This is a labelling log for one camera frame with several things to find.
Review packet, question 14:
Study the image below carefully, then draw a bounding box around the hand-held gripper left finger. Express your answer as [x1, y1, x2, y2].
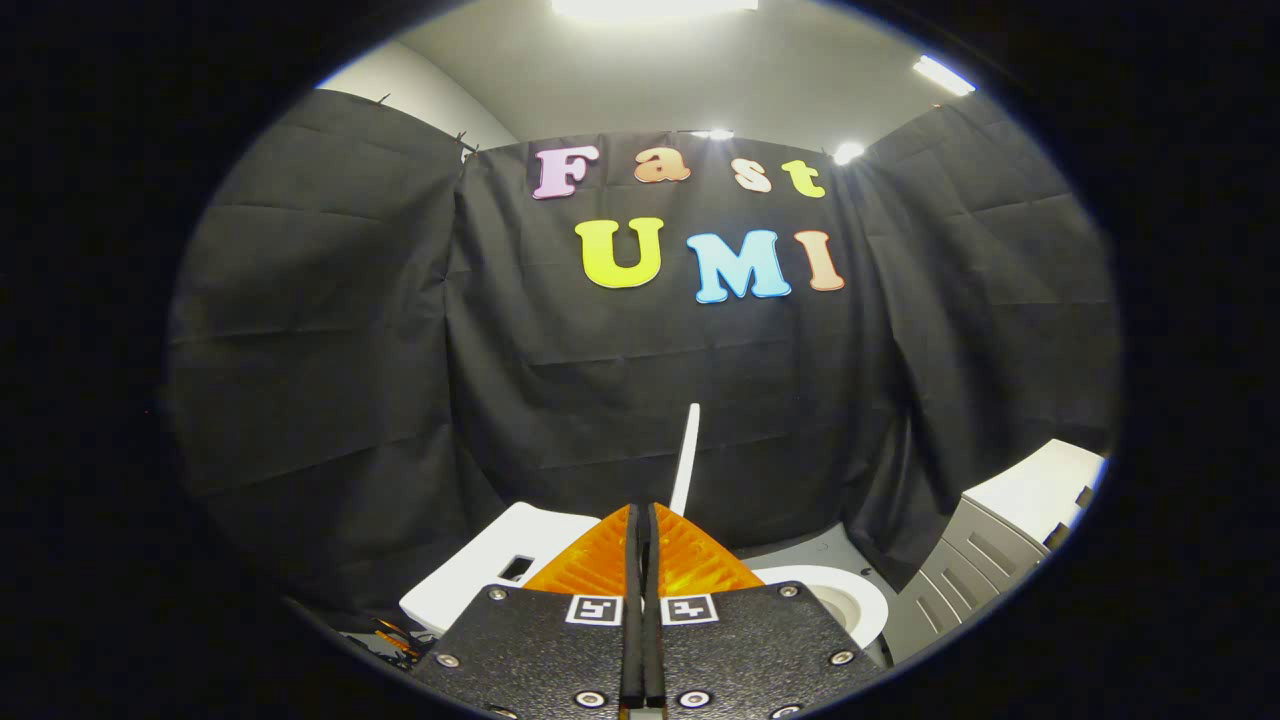
[412, 503, 646, 720]

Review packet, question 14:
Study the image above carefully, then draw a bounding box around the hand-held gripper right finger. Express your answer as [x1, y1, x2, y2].
[645, 503, 883, 720]

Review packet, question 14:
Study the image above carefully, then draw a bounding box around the white toilet lid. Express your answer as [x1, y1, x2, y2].
[668, 403, 701, 517]

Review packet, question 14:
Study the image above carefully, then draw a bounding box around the white toilet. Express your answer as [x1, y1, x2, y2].
[400, 502, 889, 669]

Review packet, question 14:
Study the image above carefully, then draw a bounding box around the white grey louvered cabinet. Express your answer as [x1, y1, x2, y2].
[885, 440, 1109, 663]

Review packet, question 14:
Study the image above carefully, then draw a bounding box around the black backdrop cloth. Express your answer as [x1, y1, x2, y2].
[165, 88, 1121, 631]

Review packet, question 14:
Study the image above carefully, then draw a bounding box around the rectangular ceiling light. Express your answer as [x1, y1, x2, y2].
[912, 55, 976, 97]

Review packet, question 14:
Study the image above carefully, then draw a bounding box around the large ceiling light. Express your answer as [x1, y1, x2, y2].
[552, 0, 759, 17]

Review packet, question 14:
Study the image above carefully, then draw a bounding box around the black orange cable bundle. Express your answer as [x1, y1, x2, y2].
[350, 618, 423, 663]

